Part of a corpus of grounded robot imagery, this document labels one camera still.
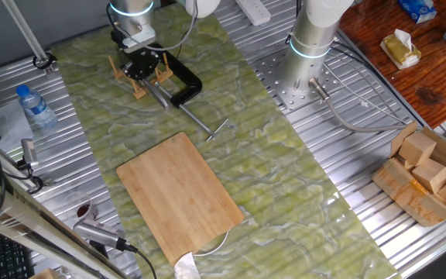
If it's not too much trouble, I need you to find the yellow wrapped packet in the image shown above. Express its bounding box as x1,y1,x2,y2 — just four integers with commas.
379,29,422,71

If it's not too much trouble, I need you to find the aluminium frame bar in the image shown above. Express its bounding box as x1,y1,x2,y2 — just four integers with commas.
0,166,131,279

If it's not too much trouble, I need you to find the aluminium profile pole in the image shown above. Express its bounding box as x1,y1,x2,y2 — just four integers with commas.
1,0,56,75

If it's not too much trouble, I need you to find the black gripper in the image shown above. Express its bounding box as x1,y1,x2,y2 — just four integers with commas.
122,48,162,81

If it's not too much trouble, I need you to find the thin white cable loop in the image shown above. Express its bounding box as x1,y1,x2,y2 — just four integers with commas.
192,230,231,257

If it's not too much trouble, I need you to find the white paper sheet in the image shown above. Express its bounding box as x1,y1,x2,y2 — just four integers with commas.
0,100,34,152

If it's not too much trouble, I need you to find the green marble pattern mat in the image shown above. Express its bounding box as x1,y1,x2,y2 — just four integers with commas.
50,3,402,279

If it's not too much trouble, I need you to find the blue tissue pack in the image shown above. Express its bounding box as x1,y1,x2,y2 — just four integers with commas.
396,0,437,23

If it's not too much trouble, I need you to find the small silver mounted camera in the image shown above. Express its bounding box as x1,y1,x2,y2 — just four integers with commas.
20,138,40,171

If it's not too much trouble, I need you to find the large wooden block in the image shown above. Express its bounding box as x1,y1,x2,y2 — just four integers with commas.
29,267,60,279

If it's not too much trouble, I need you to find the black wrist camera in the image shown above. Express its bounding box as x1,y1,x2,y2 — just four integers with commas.
109,29,129,50

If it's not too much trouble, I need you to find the brown wooden table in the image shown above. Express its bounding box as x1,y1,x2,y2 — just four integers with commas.
338,0,446,129

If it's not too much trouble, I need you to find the plastic water bottle blue label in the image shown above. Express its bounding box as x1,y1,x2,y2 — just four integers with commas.
15,84,59,129

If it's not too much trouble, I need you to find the wooden peg rack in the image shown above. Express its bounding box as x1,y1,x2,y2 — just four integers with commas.
108,53,174,101

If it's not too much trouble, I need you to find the white power strip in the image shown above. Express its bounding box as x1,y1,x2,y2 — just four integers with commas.
234,0,273,26

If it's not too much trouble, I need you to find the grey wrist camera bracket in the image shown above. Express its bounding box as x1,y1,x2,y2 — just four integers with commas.
121,35,157,54

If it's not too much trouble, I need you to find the black depth camera cable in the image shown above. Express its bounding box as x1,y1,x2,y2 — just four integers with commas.
120,242,158,279

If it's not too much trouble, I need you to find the grey hose with metal connector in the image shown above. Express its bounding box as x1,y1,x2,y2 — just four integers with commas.
308,77,417,133

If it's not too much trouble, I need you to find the glass beaker with dark liquid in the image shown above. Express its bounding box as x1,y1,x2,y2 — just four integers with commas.
63,191,98,222

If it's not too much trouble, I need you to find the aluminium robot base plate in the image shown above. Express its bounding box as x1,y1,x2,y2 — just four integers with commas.
252,50,348,112

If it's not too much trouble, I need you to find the brown cardboard box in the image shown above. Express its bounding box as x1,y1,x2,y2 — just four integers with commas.
372,121,446,228

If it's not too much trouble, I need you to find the black C-clamp steel screw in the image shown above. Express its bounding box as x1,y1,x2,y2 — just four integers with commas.
156,42,230,143

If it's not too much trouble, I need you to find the long silver depth camera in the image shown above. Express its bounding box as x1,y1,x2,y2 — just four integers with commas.
73,219,129,253

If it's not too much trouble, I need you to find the bamboo cutting board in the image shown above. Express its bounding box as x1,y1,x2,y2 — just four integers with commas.
115,131,245,267

